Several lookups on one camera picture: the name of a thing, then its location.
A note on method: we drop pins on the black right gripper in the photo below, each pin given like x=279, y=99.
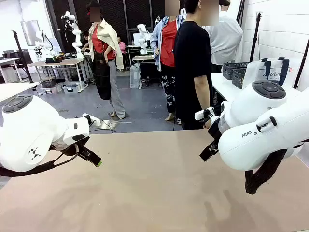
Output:
x=214, y=130

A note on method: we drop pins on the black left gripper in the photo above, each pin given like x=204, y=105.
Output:
x=72, y=149

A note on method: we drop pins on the person's right forearm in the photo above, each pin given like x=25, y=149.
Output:
x=202, y=101

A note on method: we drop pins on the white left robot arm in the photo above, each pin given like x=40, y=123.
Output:
x=29, y=128

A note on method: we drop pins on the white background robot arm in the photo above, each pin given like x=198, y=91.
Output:
x=77, y=41
x=44, y=39
x=143, y=46

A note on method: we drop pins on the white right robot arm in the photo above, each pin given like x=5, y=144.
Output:
x=253, y=116

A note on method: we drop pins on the person's right hand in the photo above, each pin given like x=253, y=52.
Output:
x=207, y=124

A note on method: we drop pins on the white side table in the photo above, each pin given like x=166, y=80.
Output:
x=222, y=84

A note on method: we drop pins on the clear plastic storage box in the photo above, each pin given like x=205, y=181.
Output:
x=71, y=88

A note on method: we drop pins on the grey storage crate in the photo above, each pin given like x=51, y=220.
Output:
x=47, y=82

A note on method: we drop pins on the clear plastic container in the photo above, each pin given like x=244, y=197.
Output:
x=135, y=77

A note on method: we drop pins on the person in black t-shirt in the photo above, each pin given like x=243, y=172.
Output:
x=190, y=60

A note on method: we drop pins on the wooden top work table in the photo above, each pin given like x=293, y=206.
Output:
x=62, y=62

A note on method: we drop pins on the white round-cornered table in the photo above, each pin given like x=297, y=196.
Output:
x=14, y=89

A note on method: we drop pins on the figure in white shirt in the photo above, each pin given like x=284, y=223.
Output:
x=227, y=41

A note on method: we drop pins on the small beige top table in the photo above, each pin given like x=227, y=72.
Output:
x=144, y=58

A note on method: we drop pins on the seated person in pink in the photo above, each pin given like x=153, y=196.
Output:
x=122, y=46

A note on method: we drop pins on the mannequin with blue shirt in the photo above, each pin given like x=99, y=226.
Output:
x=167, y=43

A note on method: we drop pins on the seated person in dark clothes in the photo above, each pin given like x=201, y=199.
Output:
x=85, y=39

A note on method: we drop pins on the black tripod pole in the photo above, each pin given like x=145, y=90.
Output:
x=23, y=58

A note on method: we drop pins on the white desk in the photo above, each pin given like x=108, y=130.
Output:
x=9, y=59

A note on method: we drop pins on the black slanted stand pole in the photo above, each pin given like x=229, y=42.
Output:
x=301, y=65

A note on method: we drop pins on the grey board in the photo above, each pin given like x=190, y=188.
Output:
x=30, y=32

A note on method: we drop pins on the black leaning poles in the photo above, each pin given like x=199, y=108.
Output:
x=240, y=10

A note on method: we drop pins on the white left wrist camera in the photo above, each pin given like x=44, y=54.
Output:
x=97, y=122

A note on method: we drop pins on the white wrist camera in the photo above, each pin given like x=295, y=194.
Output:
x=200, y=115
x=97, y=122

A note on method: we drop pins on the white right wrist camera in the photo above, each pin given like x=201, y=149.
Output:
x=200, y=115

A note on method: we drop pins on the black camera tripod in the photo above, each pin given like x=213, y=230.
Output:
x=256, y=36

